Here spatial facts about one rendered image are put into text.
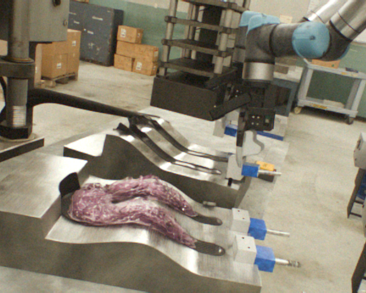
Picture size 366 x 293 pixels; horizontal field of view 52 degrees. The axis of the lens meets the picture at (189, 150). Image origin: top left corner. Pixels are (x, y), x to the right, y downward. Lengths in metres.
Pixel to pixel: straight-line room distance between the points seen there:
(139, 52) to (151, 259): 7.18
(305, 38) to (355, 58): 6.63
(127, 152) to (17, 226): 0.40
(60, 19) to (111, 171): 0.76
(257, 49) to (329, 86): 6.59
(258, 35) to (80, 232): 0.58
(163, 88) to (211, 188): 4.28
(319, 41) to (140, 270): 0.59
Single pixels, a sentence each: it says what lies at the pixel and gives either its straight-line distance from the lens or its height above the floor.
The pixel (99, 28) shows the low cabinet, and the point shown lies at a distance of 7.99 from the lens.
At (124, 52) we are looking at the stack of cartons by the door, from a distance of 7.88.
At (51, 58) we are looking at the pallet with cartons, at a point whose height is 0.40.
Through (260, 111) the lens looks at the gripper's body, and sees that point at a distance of 0.92.
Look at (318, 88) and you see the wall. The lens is 7.50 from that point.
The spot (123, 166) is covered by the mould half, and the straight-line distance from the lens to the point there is 1.02.
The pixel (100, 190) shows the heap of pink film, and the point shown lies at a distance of 0.80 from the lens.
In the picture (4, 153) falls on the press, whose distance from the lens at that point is 1.27.
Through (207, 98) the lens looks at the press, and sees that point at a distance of 5.01.
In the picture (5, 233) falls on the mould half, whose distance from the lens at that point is 0.72.
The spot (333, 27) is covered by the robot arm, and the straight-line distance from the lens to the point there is 0.98.
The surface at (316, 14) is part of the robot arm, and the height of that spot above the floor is 1.32.
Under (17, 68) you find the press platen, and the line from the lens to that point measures 1.27.
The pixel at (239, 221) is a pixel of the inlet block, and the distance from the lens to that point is 0.81.
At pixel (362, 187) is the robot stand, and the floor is 0.84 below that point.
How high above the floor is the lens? 1.26
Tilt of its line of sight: 19 degrees down
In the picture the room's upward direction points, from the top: 11 degrees clockwise
